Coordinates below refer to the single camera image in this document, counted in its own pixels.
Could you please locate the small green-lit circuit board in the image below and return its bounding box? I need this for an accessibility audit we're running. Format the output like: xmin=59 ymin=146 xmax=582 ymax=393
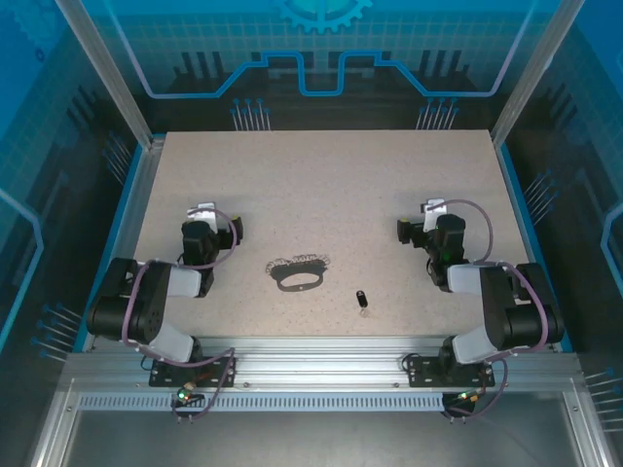
xmin=174 ymin=381 xmax=205 ymax=405
xmin=445 ymin=388 xmax=488 ymax=408

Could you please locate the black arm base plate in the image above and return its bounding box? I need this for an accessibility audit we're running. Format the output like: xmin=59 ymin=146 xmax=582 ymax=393
xmin=405 ymin=352 xmax=496 ymax=389
xmin=148 ymin=355 xmax=238 ymax=389

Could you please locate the blue-edged table side rail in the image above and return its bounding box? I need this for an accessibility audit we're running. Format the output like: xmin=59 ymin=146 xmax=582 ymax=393
xmin=490 ymin=138 xmax=576 ymax=354
xmin=80 ymin=138 xmax=165 ymax=354

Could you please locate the aluminium mounting rail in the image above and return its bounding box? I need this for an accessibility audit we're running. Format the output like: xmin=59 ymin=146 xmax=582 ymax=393
xmin=62 ymin=334 xmax=583 ymax=394

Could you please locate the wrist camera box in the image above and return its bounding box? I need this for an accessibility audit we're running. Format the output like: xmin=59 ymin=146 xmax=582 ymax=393
xmin=186 ymin=201 xmax=219 ymax=234
xmin=421 ymin=197 xmax=448 ymax=233

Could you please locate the grey key holder with rings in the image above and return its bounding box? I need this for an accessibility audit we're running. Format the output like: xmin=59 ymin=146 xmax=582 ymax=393
xmin=265 ymin=252 xmax=333 ymax=295

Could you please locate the slotted grey cable duct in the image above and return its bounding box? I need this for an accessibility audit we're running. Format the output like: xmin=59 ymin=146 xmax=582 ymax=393
xmin=76 ymin=394 xmax=571 ymax=413

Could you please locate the black key fob with key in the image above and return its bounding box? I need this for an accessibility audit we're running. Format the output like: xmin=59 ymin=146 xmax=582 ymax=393
xmin=353 ymin=289 xmax=376 ymax=318

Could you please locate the aluminium frame post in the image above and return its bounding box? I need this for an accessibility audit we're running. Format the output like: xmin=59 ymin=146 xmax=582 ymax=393
xmin=490 ymin=0 xmax=588 ymax=149
xmin=54 ymin=0 xmax=156 ymax=150

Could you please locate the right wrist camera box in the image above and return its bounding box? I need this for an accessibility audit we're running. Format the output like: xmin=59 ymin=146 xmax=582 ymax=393
xmin=421 ymin=197 xmax=448 ymax=233

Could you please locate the metal tray frame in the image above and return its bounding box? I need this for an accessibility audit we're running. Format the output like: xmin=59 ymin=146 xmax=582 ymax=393
xmin=26 ymin=377 xmax=603 ymax=467

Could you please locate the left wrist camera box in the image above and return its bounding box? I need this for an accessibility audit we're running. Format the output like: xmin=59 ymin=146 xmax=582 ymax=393
xmin=186 ymin=201 xmax=219 ymax=234

